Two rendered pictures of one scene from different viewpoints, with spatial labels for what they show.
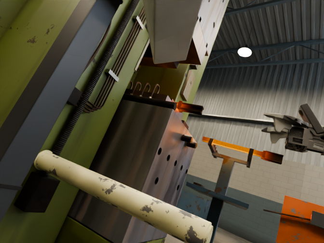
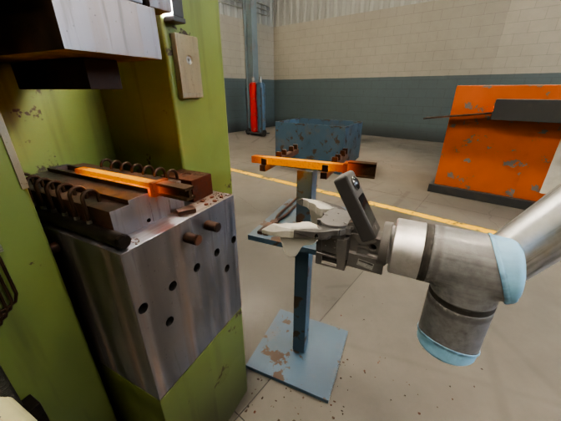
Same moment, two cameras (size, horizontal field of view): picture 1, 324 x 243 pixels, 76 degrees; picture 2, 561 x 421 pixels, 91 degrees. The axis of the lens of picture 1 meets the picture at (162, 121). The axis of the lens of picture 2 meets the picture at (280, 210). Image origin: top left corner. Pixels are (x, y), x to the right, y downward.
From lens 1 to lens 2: 66 cm
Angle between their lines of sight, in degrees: 40
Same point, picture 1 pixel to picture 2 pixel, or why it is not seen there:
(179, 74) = not seen: hidden behind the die
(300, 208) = (478, 99)
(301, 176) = (502, 16)
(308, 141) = (345, 261)
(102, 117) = (37, 293)
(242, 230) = (408, 130)
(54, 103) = not seen: outside the picture
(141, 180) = (141, 347)
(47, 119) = not seen: outside the picture
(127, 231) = (157, 388)
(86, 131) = (28, 329)
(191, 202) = (326, 137)
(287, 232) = (457, 137)
